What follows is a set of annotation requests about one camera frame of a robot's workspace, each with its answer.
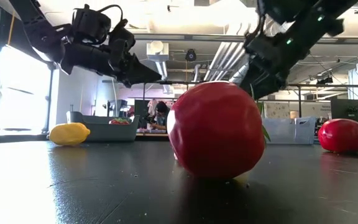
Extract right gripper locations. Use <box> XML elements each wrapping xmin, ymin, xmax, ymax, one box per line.
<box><xmin>239</xmin><ymin>22</ymin><xmax>311</xmax><ymax>101</ymax></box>

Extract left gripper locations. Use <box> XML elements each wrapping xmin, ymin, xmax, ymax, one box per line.
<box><xmin>60</xmin><ymin>19</ymin><xmax>163</xmax><ymax>88</ymax></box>

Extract yellow toy lemon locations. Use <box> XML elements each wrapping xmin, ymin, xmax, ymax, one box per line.
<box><xmin>48</xmin><ymin>122</ymin><xmax>91</xmax><ymax>147</ymax></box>
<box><xmin>233</xmin><ymin>173</ymin><xmax>250</xmax><ymax>183</ymax></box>

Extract white ceiling pipes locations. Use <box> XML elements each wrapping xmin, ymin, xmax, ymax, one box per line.
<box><xmin>203</xmin><ymin>42</ymin><xmax>248</xmax><ymax>82</ymax></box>

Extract person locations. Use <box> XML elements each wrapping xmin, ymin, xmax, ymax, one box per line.
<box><xmin>149</xmin><ymin>101</ymin><xmax>171</xmax><ymax>131</ymax></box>

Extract clear plastic basket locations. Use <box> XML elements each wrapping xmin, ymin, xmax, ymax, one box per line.
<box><xmin>261</xmin><ymin>116</ymin><xmax>317</xmax><ymax>146</ymax></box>

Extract black spotlight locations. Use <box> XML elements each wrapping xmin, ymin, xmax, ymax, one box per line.
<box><xmin>316</xmin><ymin>75</ymin><xmax>334</xmax><ymax>85</ymax></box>

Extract dark grey plastic basket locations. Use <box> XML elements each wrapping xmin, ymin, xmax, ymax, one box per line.
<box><xmin>66</xmin><ymin>111</ymin><xmax>140</xmax><ymax>143</ymax></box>

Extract black computer monitor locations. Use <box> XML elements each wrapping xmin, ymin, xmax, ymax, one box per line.
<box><xmin>330</xmin><ymin>98</ymin><xmax>358</xmax><ymax>123</ymax></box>

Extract silver ventilation duct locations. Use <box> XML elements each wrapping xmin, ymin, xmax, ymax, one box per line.
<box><xmin>228</xmin><ymin>62</ymin><xmax>250</xmax><ymax>85</ymax></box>

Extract black ceiling camera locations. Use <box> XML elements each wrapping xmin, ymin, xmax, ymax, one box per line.
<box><xmin>185</xmin><ymin>49</ymin><xmax>198</xmax><ymax>62</ymax></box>

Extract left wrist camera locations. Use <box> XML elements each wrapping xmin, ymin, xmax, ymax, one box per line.
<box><xmin>71</xmin><ymin>3</ymin><xmax>124</xmax><ymax>44</ymax></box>

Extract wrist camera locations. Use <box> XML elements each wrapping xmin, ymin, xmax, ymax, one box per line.
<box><xmin>257</xmin><ymin>0</ymin><xmax>318</xmax><ymax>25</ymax></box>
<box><xmin>71</xmin><ymin>3</ymin><xmax>124</xmax><ymax>44</ymax></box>

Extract black metal frame rail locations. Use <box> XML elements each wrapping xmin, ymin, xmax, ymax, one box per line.
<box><xmin>102</xmin><ymin>79</ymin><xmax>358</xmax><ymax>89</ymax></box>

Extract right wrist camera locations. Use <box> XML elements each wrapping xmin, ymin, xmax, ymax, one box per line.
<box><xmin>257</xmin><ymin>0</ymin><xmax>318</xmax><ymax>25</ymax></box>

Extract yellow hanging strap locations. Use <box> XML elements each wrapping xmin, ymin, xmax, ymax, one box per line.
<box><xmin>7</xmin><ymin>12</ymin><xmax>16</xmax><ymax>46</ymax></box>

